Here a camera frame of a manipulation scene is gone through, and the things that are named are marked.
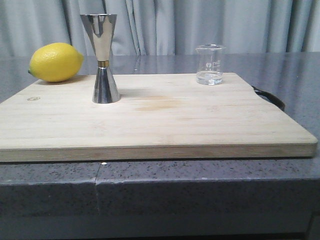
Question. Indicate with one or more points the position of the small glass beaker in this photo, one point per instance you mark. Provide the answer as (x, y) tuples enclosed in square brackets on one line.
[(210, 64)]

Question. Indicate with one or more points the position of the steel double jigger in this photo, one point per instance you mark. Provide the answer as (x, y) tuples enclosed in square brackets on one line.
[(100, 30)]

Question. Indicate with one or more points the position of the wooden cutting board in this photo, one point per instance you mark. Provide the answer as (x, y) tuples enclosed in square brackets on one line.
[(158, 116)]

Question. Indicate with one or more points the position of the grey curtain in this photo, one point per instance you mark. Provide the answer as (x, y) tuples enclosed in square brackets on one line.
[(164, 27)]

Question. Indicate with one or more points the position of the yellow lemon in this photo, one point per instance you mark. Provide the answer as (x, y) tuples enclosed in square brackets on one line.
[(55, 62)]

